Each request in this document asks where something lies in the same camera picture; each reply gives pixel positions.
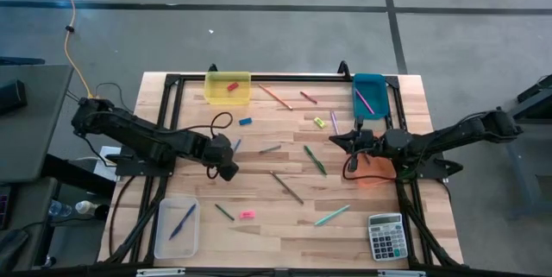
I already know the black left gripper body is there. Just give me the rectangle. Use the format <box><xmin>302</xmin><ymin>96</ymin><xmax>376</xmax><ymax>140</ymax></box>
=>
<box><xmin>202</xmin><ymin>133</ymin><xmax>236</xmax><ymax>168</ymax></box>

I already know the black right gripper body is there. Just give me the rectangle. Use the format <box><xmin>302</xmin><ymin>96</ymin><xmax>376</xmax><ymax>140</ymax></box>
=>
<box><xmin>347</xmin><ymin>115</ymin><xmax>384</xmax><ymax>173</ymax></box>

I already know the dark wooden pencil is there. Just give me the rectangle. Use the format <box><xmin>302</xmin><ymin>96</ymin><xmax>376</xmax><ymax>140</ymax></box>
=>
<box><xmin>269</xmin><ymin>170</ymin><xmax>305</xmax><ymax>205</ymax></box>

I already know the purple pen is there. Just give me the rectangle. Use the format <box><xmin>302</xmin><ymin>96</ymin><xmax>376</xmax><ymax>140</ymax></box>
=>
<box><xmin>329</xmin><ymin>110</ymin><xmax>341</xmax><ymax>136</ymax></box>

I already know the orange translucent plastic bin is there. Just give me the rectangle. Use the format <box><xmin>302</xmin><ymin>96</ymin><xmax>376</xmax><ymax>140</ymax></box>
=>
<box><xmin>351</xmin><ymin>152</ymin><xmax>398</xmax><ymax>187</ymax></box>

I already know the teal plastic bin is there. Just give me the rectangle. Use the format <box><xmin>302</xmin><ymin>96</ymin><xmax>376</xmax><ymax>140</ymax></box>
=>
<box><xmin>351</xmin><ymin>72</ymin><xmax>392</xmax><ymax>121</ymax></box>

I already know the pink pen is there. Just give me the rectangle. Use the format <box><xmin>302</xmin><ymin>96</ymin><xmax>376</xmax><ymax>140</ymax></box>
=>
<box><xmin>354</xmin><ymin>88</ymin><xmax>376</xmax><ymax>116</ymax></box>

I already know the yellow translucent plastic bin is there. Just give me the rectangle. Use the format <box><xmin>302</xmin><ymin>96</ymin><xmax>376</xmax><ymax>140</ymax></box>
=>
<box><xmin>204</xmin><ymin>71</ymin><xmax>253</xmax><ymax>106</ymax></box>

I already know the small green pen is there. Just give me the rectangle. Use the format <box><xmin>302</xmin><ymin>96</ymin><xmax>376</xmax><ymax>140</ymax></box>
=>
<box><xmin>214</xmin><ymin>203</ymin><xmax>236</xmax><ymax>222</ymax></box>

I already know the light green pen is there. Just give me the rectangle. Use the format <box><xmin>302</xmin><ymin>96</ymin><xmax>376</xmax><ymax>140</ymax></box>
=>
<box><xmin>313</xmin><ymin>204</ymin><xmax>352</xmax><ymax>227</ymax></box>

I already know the orange pencil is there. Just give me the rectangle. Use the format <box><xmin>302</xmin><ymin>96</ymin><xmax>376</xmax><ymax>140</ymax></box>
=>
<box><xmin>257</xmin><ymin>83</ymin><xmax>294</xmax><ymax>111</ymax></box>

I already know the blue ballpoint pen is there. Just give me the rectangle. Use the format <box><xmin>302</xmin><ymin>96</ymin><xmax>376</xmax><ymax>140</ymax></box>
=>
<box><xmin>168</xmin><ymin>203</ymin><xmax>198</xmax><ymax>242</ymax></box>

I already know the clear plastic bin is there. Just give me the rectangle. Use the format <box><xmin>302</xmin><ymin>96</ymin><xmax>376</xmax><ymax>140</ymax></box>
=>
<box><xmin>154</xmin><ymin>197</ymin><xmax>201</xmax><ymax>260</ymax></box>

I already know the grey desk calculator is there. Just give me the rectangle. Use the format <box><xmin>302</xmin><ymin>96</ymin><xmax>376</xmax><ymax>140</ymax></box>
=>
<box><xmin>367</xmin><ymin>212</ymin><xmax>409</xmax><ymax>262</ymax></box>

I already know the white flat box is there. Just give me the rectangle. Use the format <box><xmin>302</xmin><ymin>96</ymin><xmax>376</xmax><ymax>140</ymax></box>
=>
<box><xmin>75</xmin><ymin>144</ymin><xmax>120</xmax><ymax>182</ymax></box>

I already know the white bottle dark cap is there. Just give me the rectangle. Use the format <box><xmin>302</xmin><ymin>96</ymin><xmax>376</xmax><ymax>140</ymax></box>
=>
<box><xmin>74</xmin><ymin>199</ymin><xmax>111</xmax><ymax>222</ymax></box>

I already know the grey metal stand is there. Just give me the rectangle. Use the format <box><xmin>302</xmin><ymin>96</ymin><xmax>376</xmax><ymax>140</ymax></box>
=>
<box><xmin>502</xmin><ymin>72</ymin><xmax>552</xmax><ymax>220</ymax></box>

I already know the clear water bottle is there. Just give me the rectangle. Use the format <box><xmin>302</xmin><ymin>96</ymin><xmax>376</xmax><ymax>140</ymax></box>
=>
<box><xmin>47</xmin><ymin>198</ymin><xmax>74</xmax><ymax>219</ymax></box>

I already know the grey desk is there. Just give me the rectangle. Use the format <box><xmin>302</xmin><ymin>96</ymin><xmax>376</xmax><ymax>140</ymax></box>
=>
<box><xmin>0</xmin><ymin>63</ymin><xmax>75</xmax><ymax>184</ymax></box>

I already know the black speaker box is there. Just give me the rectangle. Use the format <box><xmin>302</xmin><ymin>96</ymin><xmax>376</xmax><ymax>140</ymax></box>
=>
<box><xmin>0</xmin><ymin>78</ymin><xmax>28</xmax><ymax>117</ymax></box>

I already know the black keyboard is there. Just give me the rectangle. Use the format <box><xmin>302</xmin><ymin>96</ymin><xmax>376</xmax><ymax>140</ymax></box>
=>
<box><xmin>0</xmin><ymin>183</ymin><xmax>13</xmax><ymax>231</ymax></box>

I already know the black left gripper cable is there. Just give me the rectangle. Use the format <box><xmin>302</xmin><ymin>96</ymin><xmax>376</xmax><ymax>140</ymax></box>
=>
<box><xmin>172</xmin><ymin>110</ymin><xmax>235</xmax><ymax>139</ymax></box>

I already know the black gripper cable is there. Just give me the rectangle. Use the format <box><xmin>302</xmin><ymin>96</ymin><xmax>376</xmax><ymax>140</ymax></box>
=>
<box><xmin>172</xmin><ymin>110</ymin><xmax>235</xmax><ymax>139</ymax></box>
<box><xmin>342</xmin><ymin>149</ymin><xmax>398</xmax><ymax>182</ymax></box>

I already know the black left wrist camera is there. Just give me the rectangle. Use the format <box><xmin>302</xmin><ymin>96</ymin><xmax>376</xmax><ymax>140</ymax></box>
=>
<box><xmin>220</xmin><ymin>161</ymin><xmax>241</xmax><ymax>183</ymax></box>

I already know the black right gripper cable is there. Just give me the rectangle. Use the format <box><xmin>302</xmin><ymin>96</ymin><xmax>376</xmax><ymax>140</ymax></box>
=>
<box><xmin>342</xmin><ymin>149</ymin><xmax>398</xmax><ymax>182</ymax></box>

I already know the black aluminium table frame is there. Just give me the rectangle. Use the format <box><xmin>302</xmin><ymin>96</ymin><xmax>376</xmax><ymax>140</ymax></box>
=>
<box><xmin>97</xmin><ymin>60</ymin><xmax>466</xmax><ymax>277</ymax></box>

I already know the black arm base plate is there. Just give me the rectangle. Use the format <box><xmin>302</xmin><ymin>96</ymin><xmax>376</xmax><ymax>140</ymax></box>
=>
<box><xmin>387</xmin><ymin>151</ymin><xmax>466</xmax><ymax>180</ymax></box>
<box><xmin>114</xmin><ymin>143</ymin><xmax>177</xmax><ymax>179</ymax></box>

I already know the black floor cable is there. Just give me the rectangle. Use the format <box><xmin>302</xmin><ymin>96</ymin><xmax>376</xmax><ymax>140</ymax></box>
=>
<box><xmin>64</xmin><ymin>80</ymin><xmax>135</xmax><ymax>116</ymax></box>

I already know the dark cable along frame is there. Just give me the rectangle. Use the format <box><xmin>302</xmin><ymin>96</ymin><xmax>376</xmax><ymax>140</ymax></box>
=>
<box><xmin>107</xmin><ymin>175</ymin><xmax>137</xmax><ymax>257</ymax></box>

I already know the silver metal bracket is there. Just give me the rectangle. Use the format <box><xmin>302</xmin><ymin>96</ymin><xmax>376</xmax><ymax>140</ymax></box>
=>
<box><xmin>377</xmin><ymin>268</ymin><xmax>428</xmax><ymax>277</ymax></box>
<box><xmin>135</xmin><ymin>267</ymin><xmax>187</xmax><ymax>277</ymax></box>

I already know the orange extension cable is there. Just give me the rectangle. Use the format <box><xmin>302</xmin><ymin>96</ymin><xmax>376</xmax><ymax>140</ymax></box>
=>
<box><xmin>47</xmin><ymin>0</ymin><xmax>97</xmax><ymax>99</ymax></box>

